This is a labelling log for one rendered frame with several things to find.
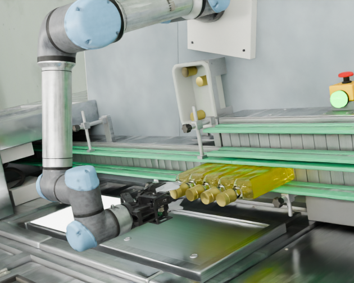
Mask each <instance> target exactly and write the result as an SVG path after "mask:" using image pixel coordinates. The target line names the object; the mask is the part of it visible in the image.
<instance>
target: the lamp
mask: <svg viewBox="0 0 354 283"><path fill-rule="evenodd" d="M330 101H331V104H332V105H333V106H334V107H337V108H340V107H344V106H346V105H347V104H348V102H349V96H348V94H347V93H346V92H345V91H344V90H338V91H336V92H334V93H333V94H332V95H331V97H330Z"/></svg>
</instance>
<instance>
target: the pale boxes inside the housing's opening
mask: <svg viewBox="0 0 354 283"><path fill-rule="evenodd" d="M31 155H34V150H33V146H32V142H30V143H26V144H23V145H19V146H16V147H12V148H8V149H5V150H0V156H1V161H2V164H4V163H7V162H11V161H14V160H17V159H20V158H24V157H28V156H31ZM37 179H38V177H35V176H28V177H26V178H25V181H24V183H23V184H22V185H21V186H18V187H16V188H12V189H10V188H11V187H13V186H14V185H16V184H17V183H18V182H19V181H20V180H21V179H19V180H16V181H12V182H9V183H7V186H8V191H9V194H10V198H11V203H12V205H13V206H18V205H19V204H23V203H26V202H28V201H31V200H34V199H37V198H40V197H41V196H40V195H39V194H38V192H37V190H36V182H37Z"/></svg>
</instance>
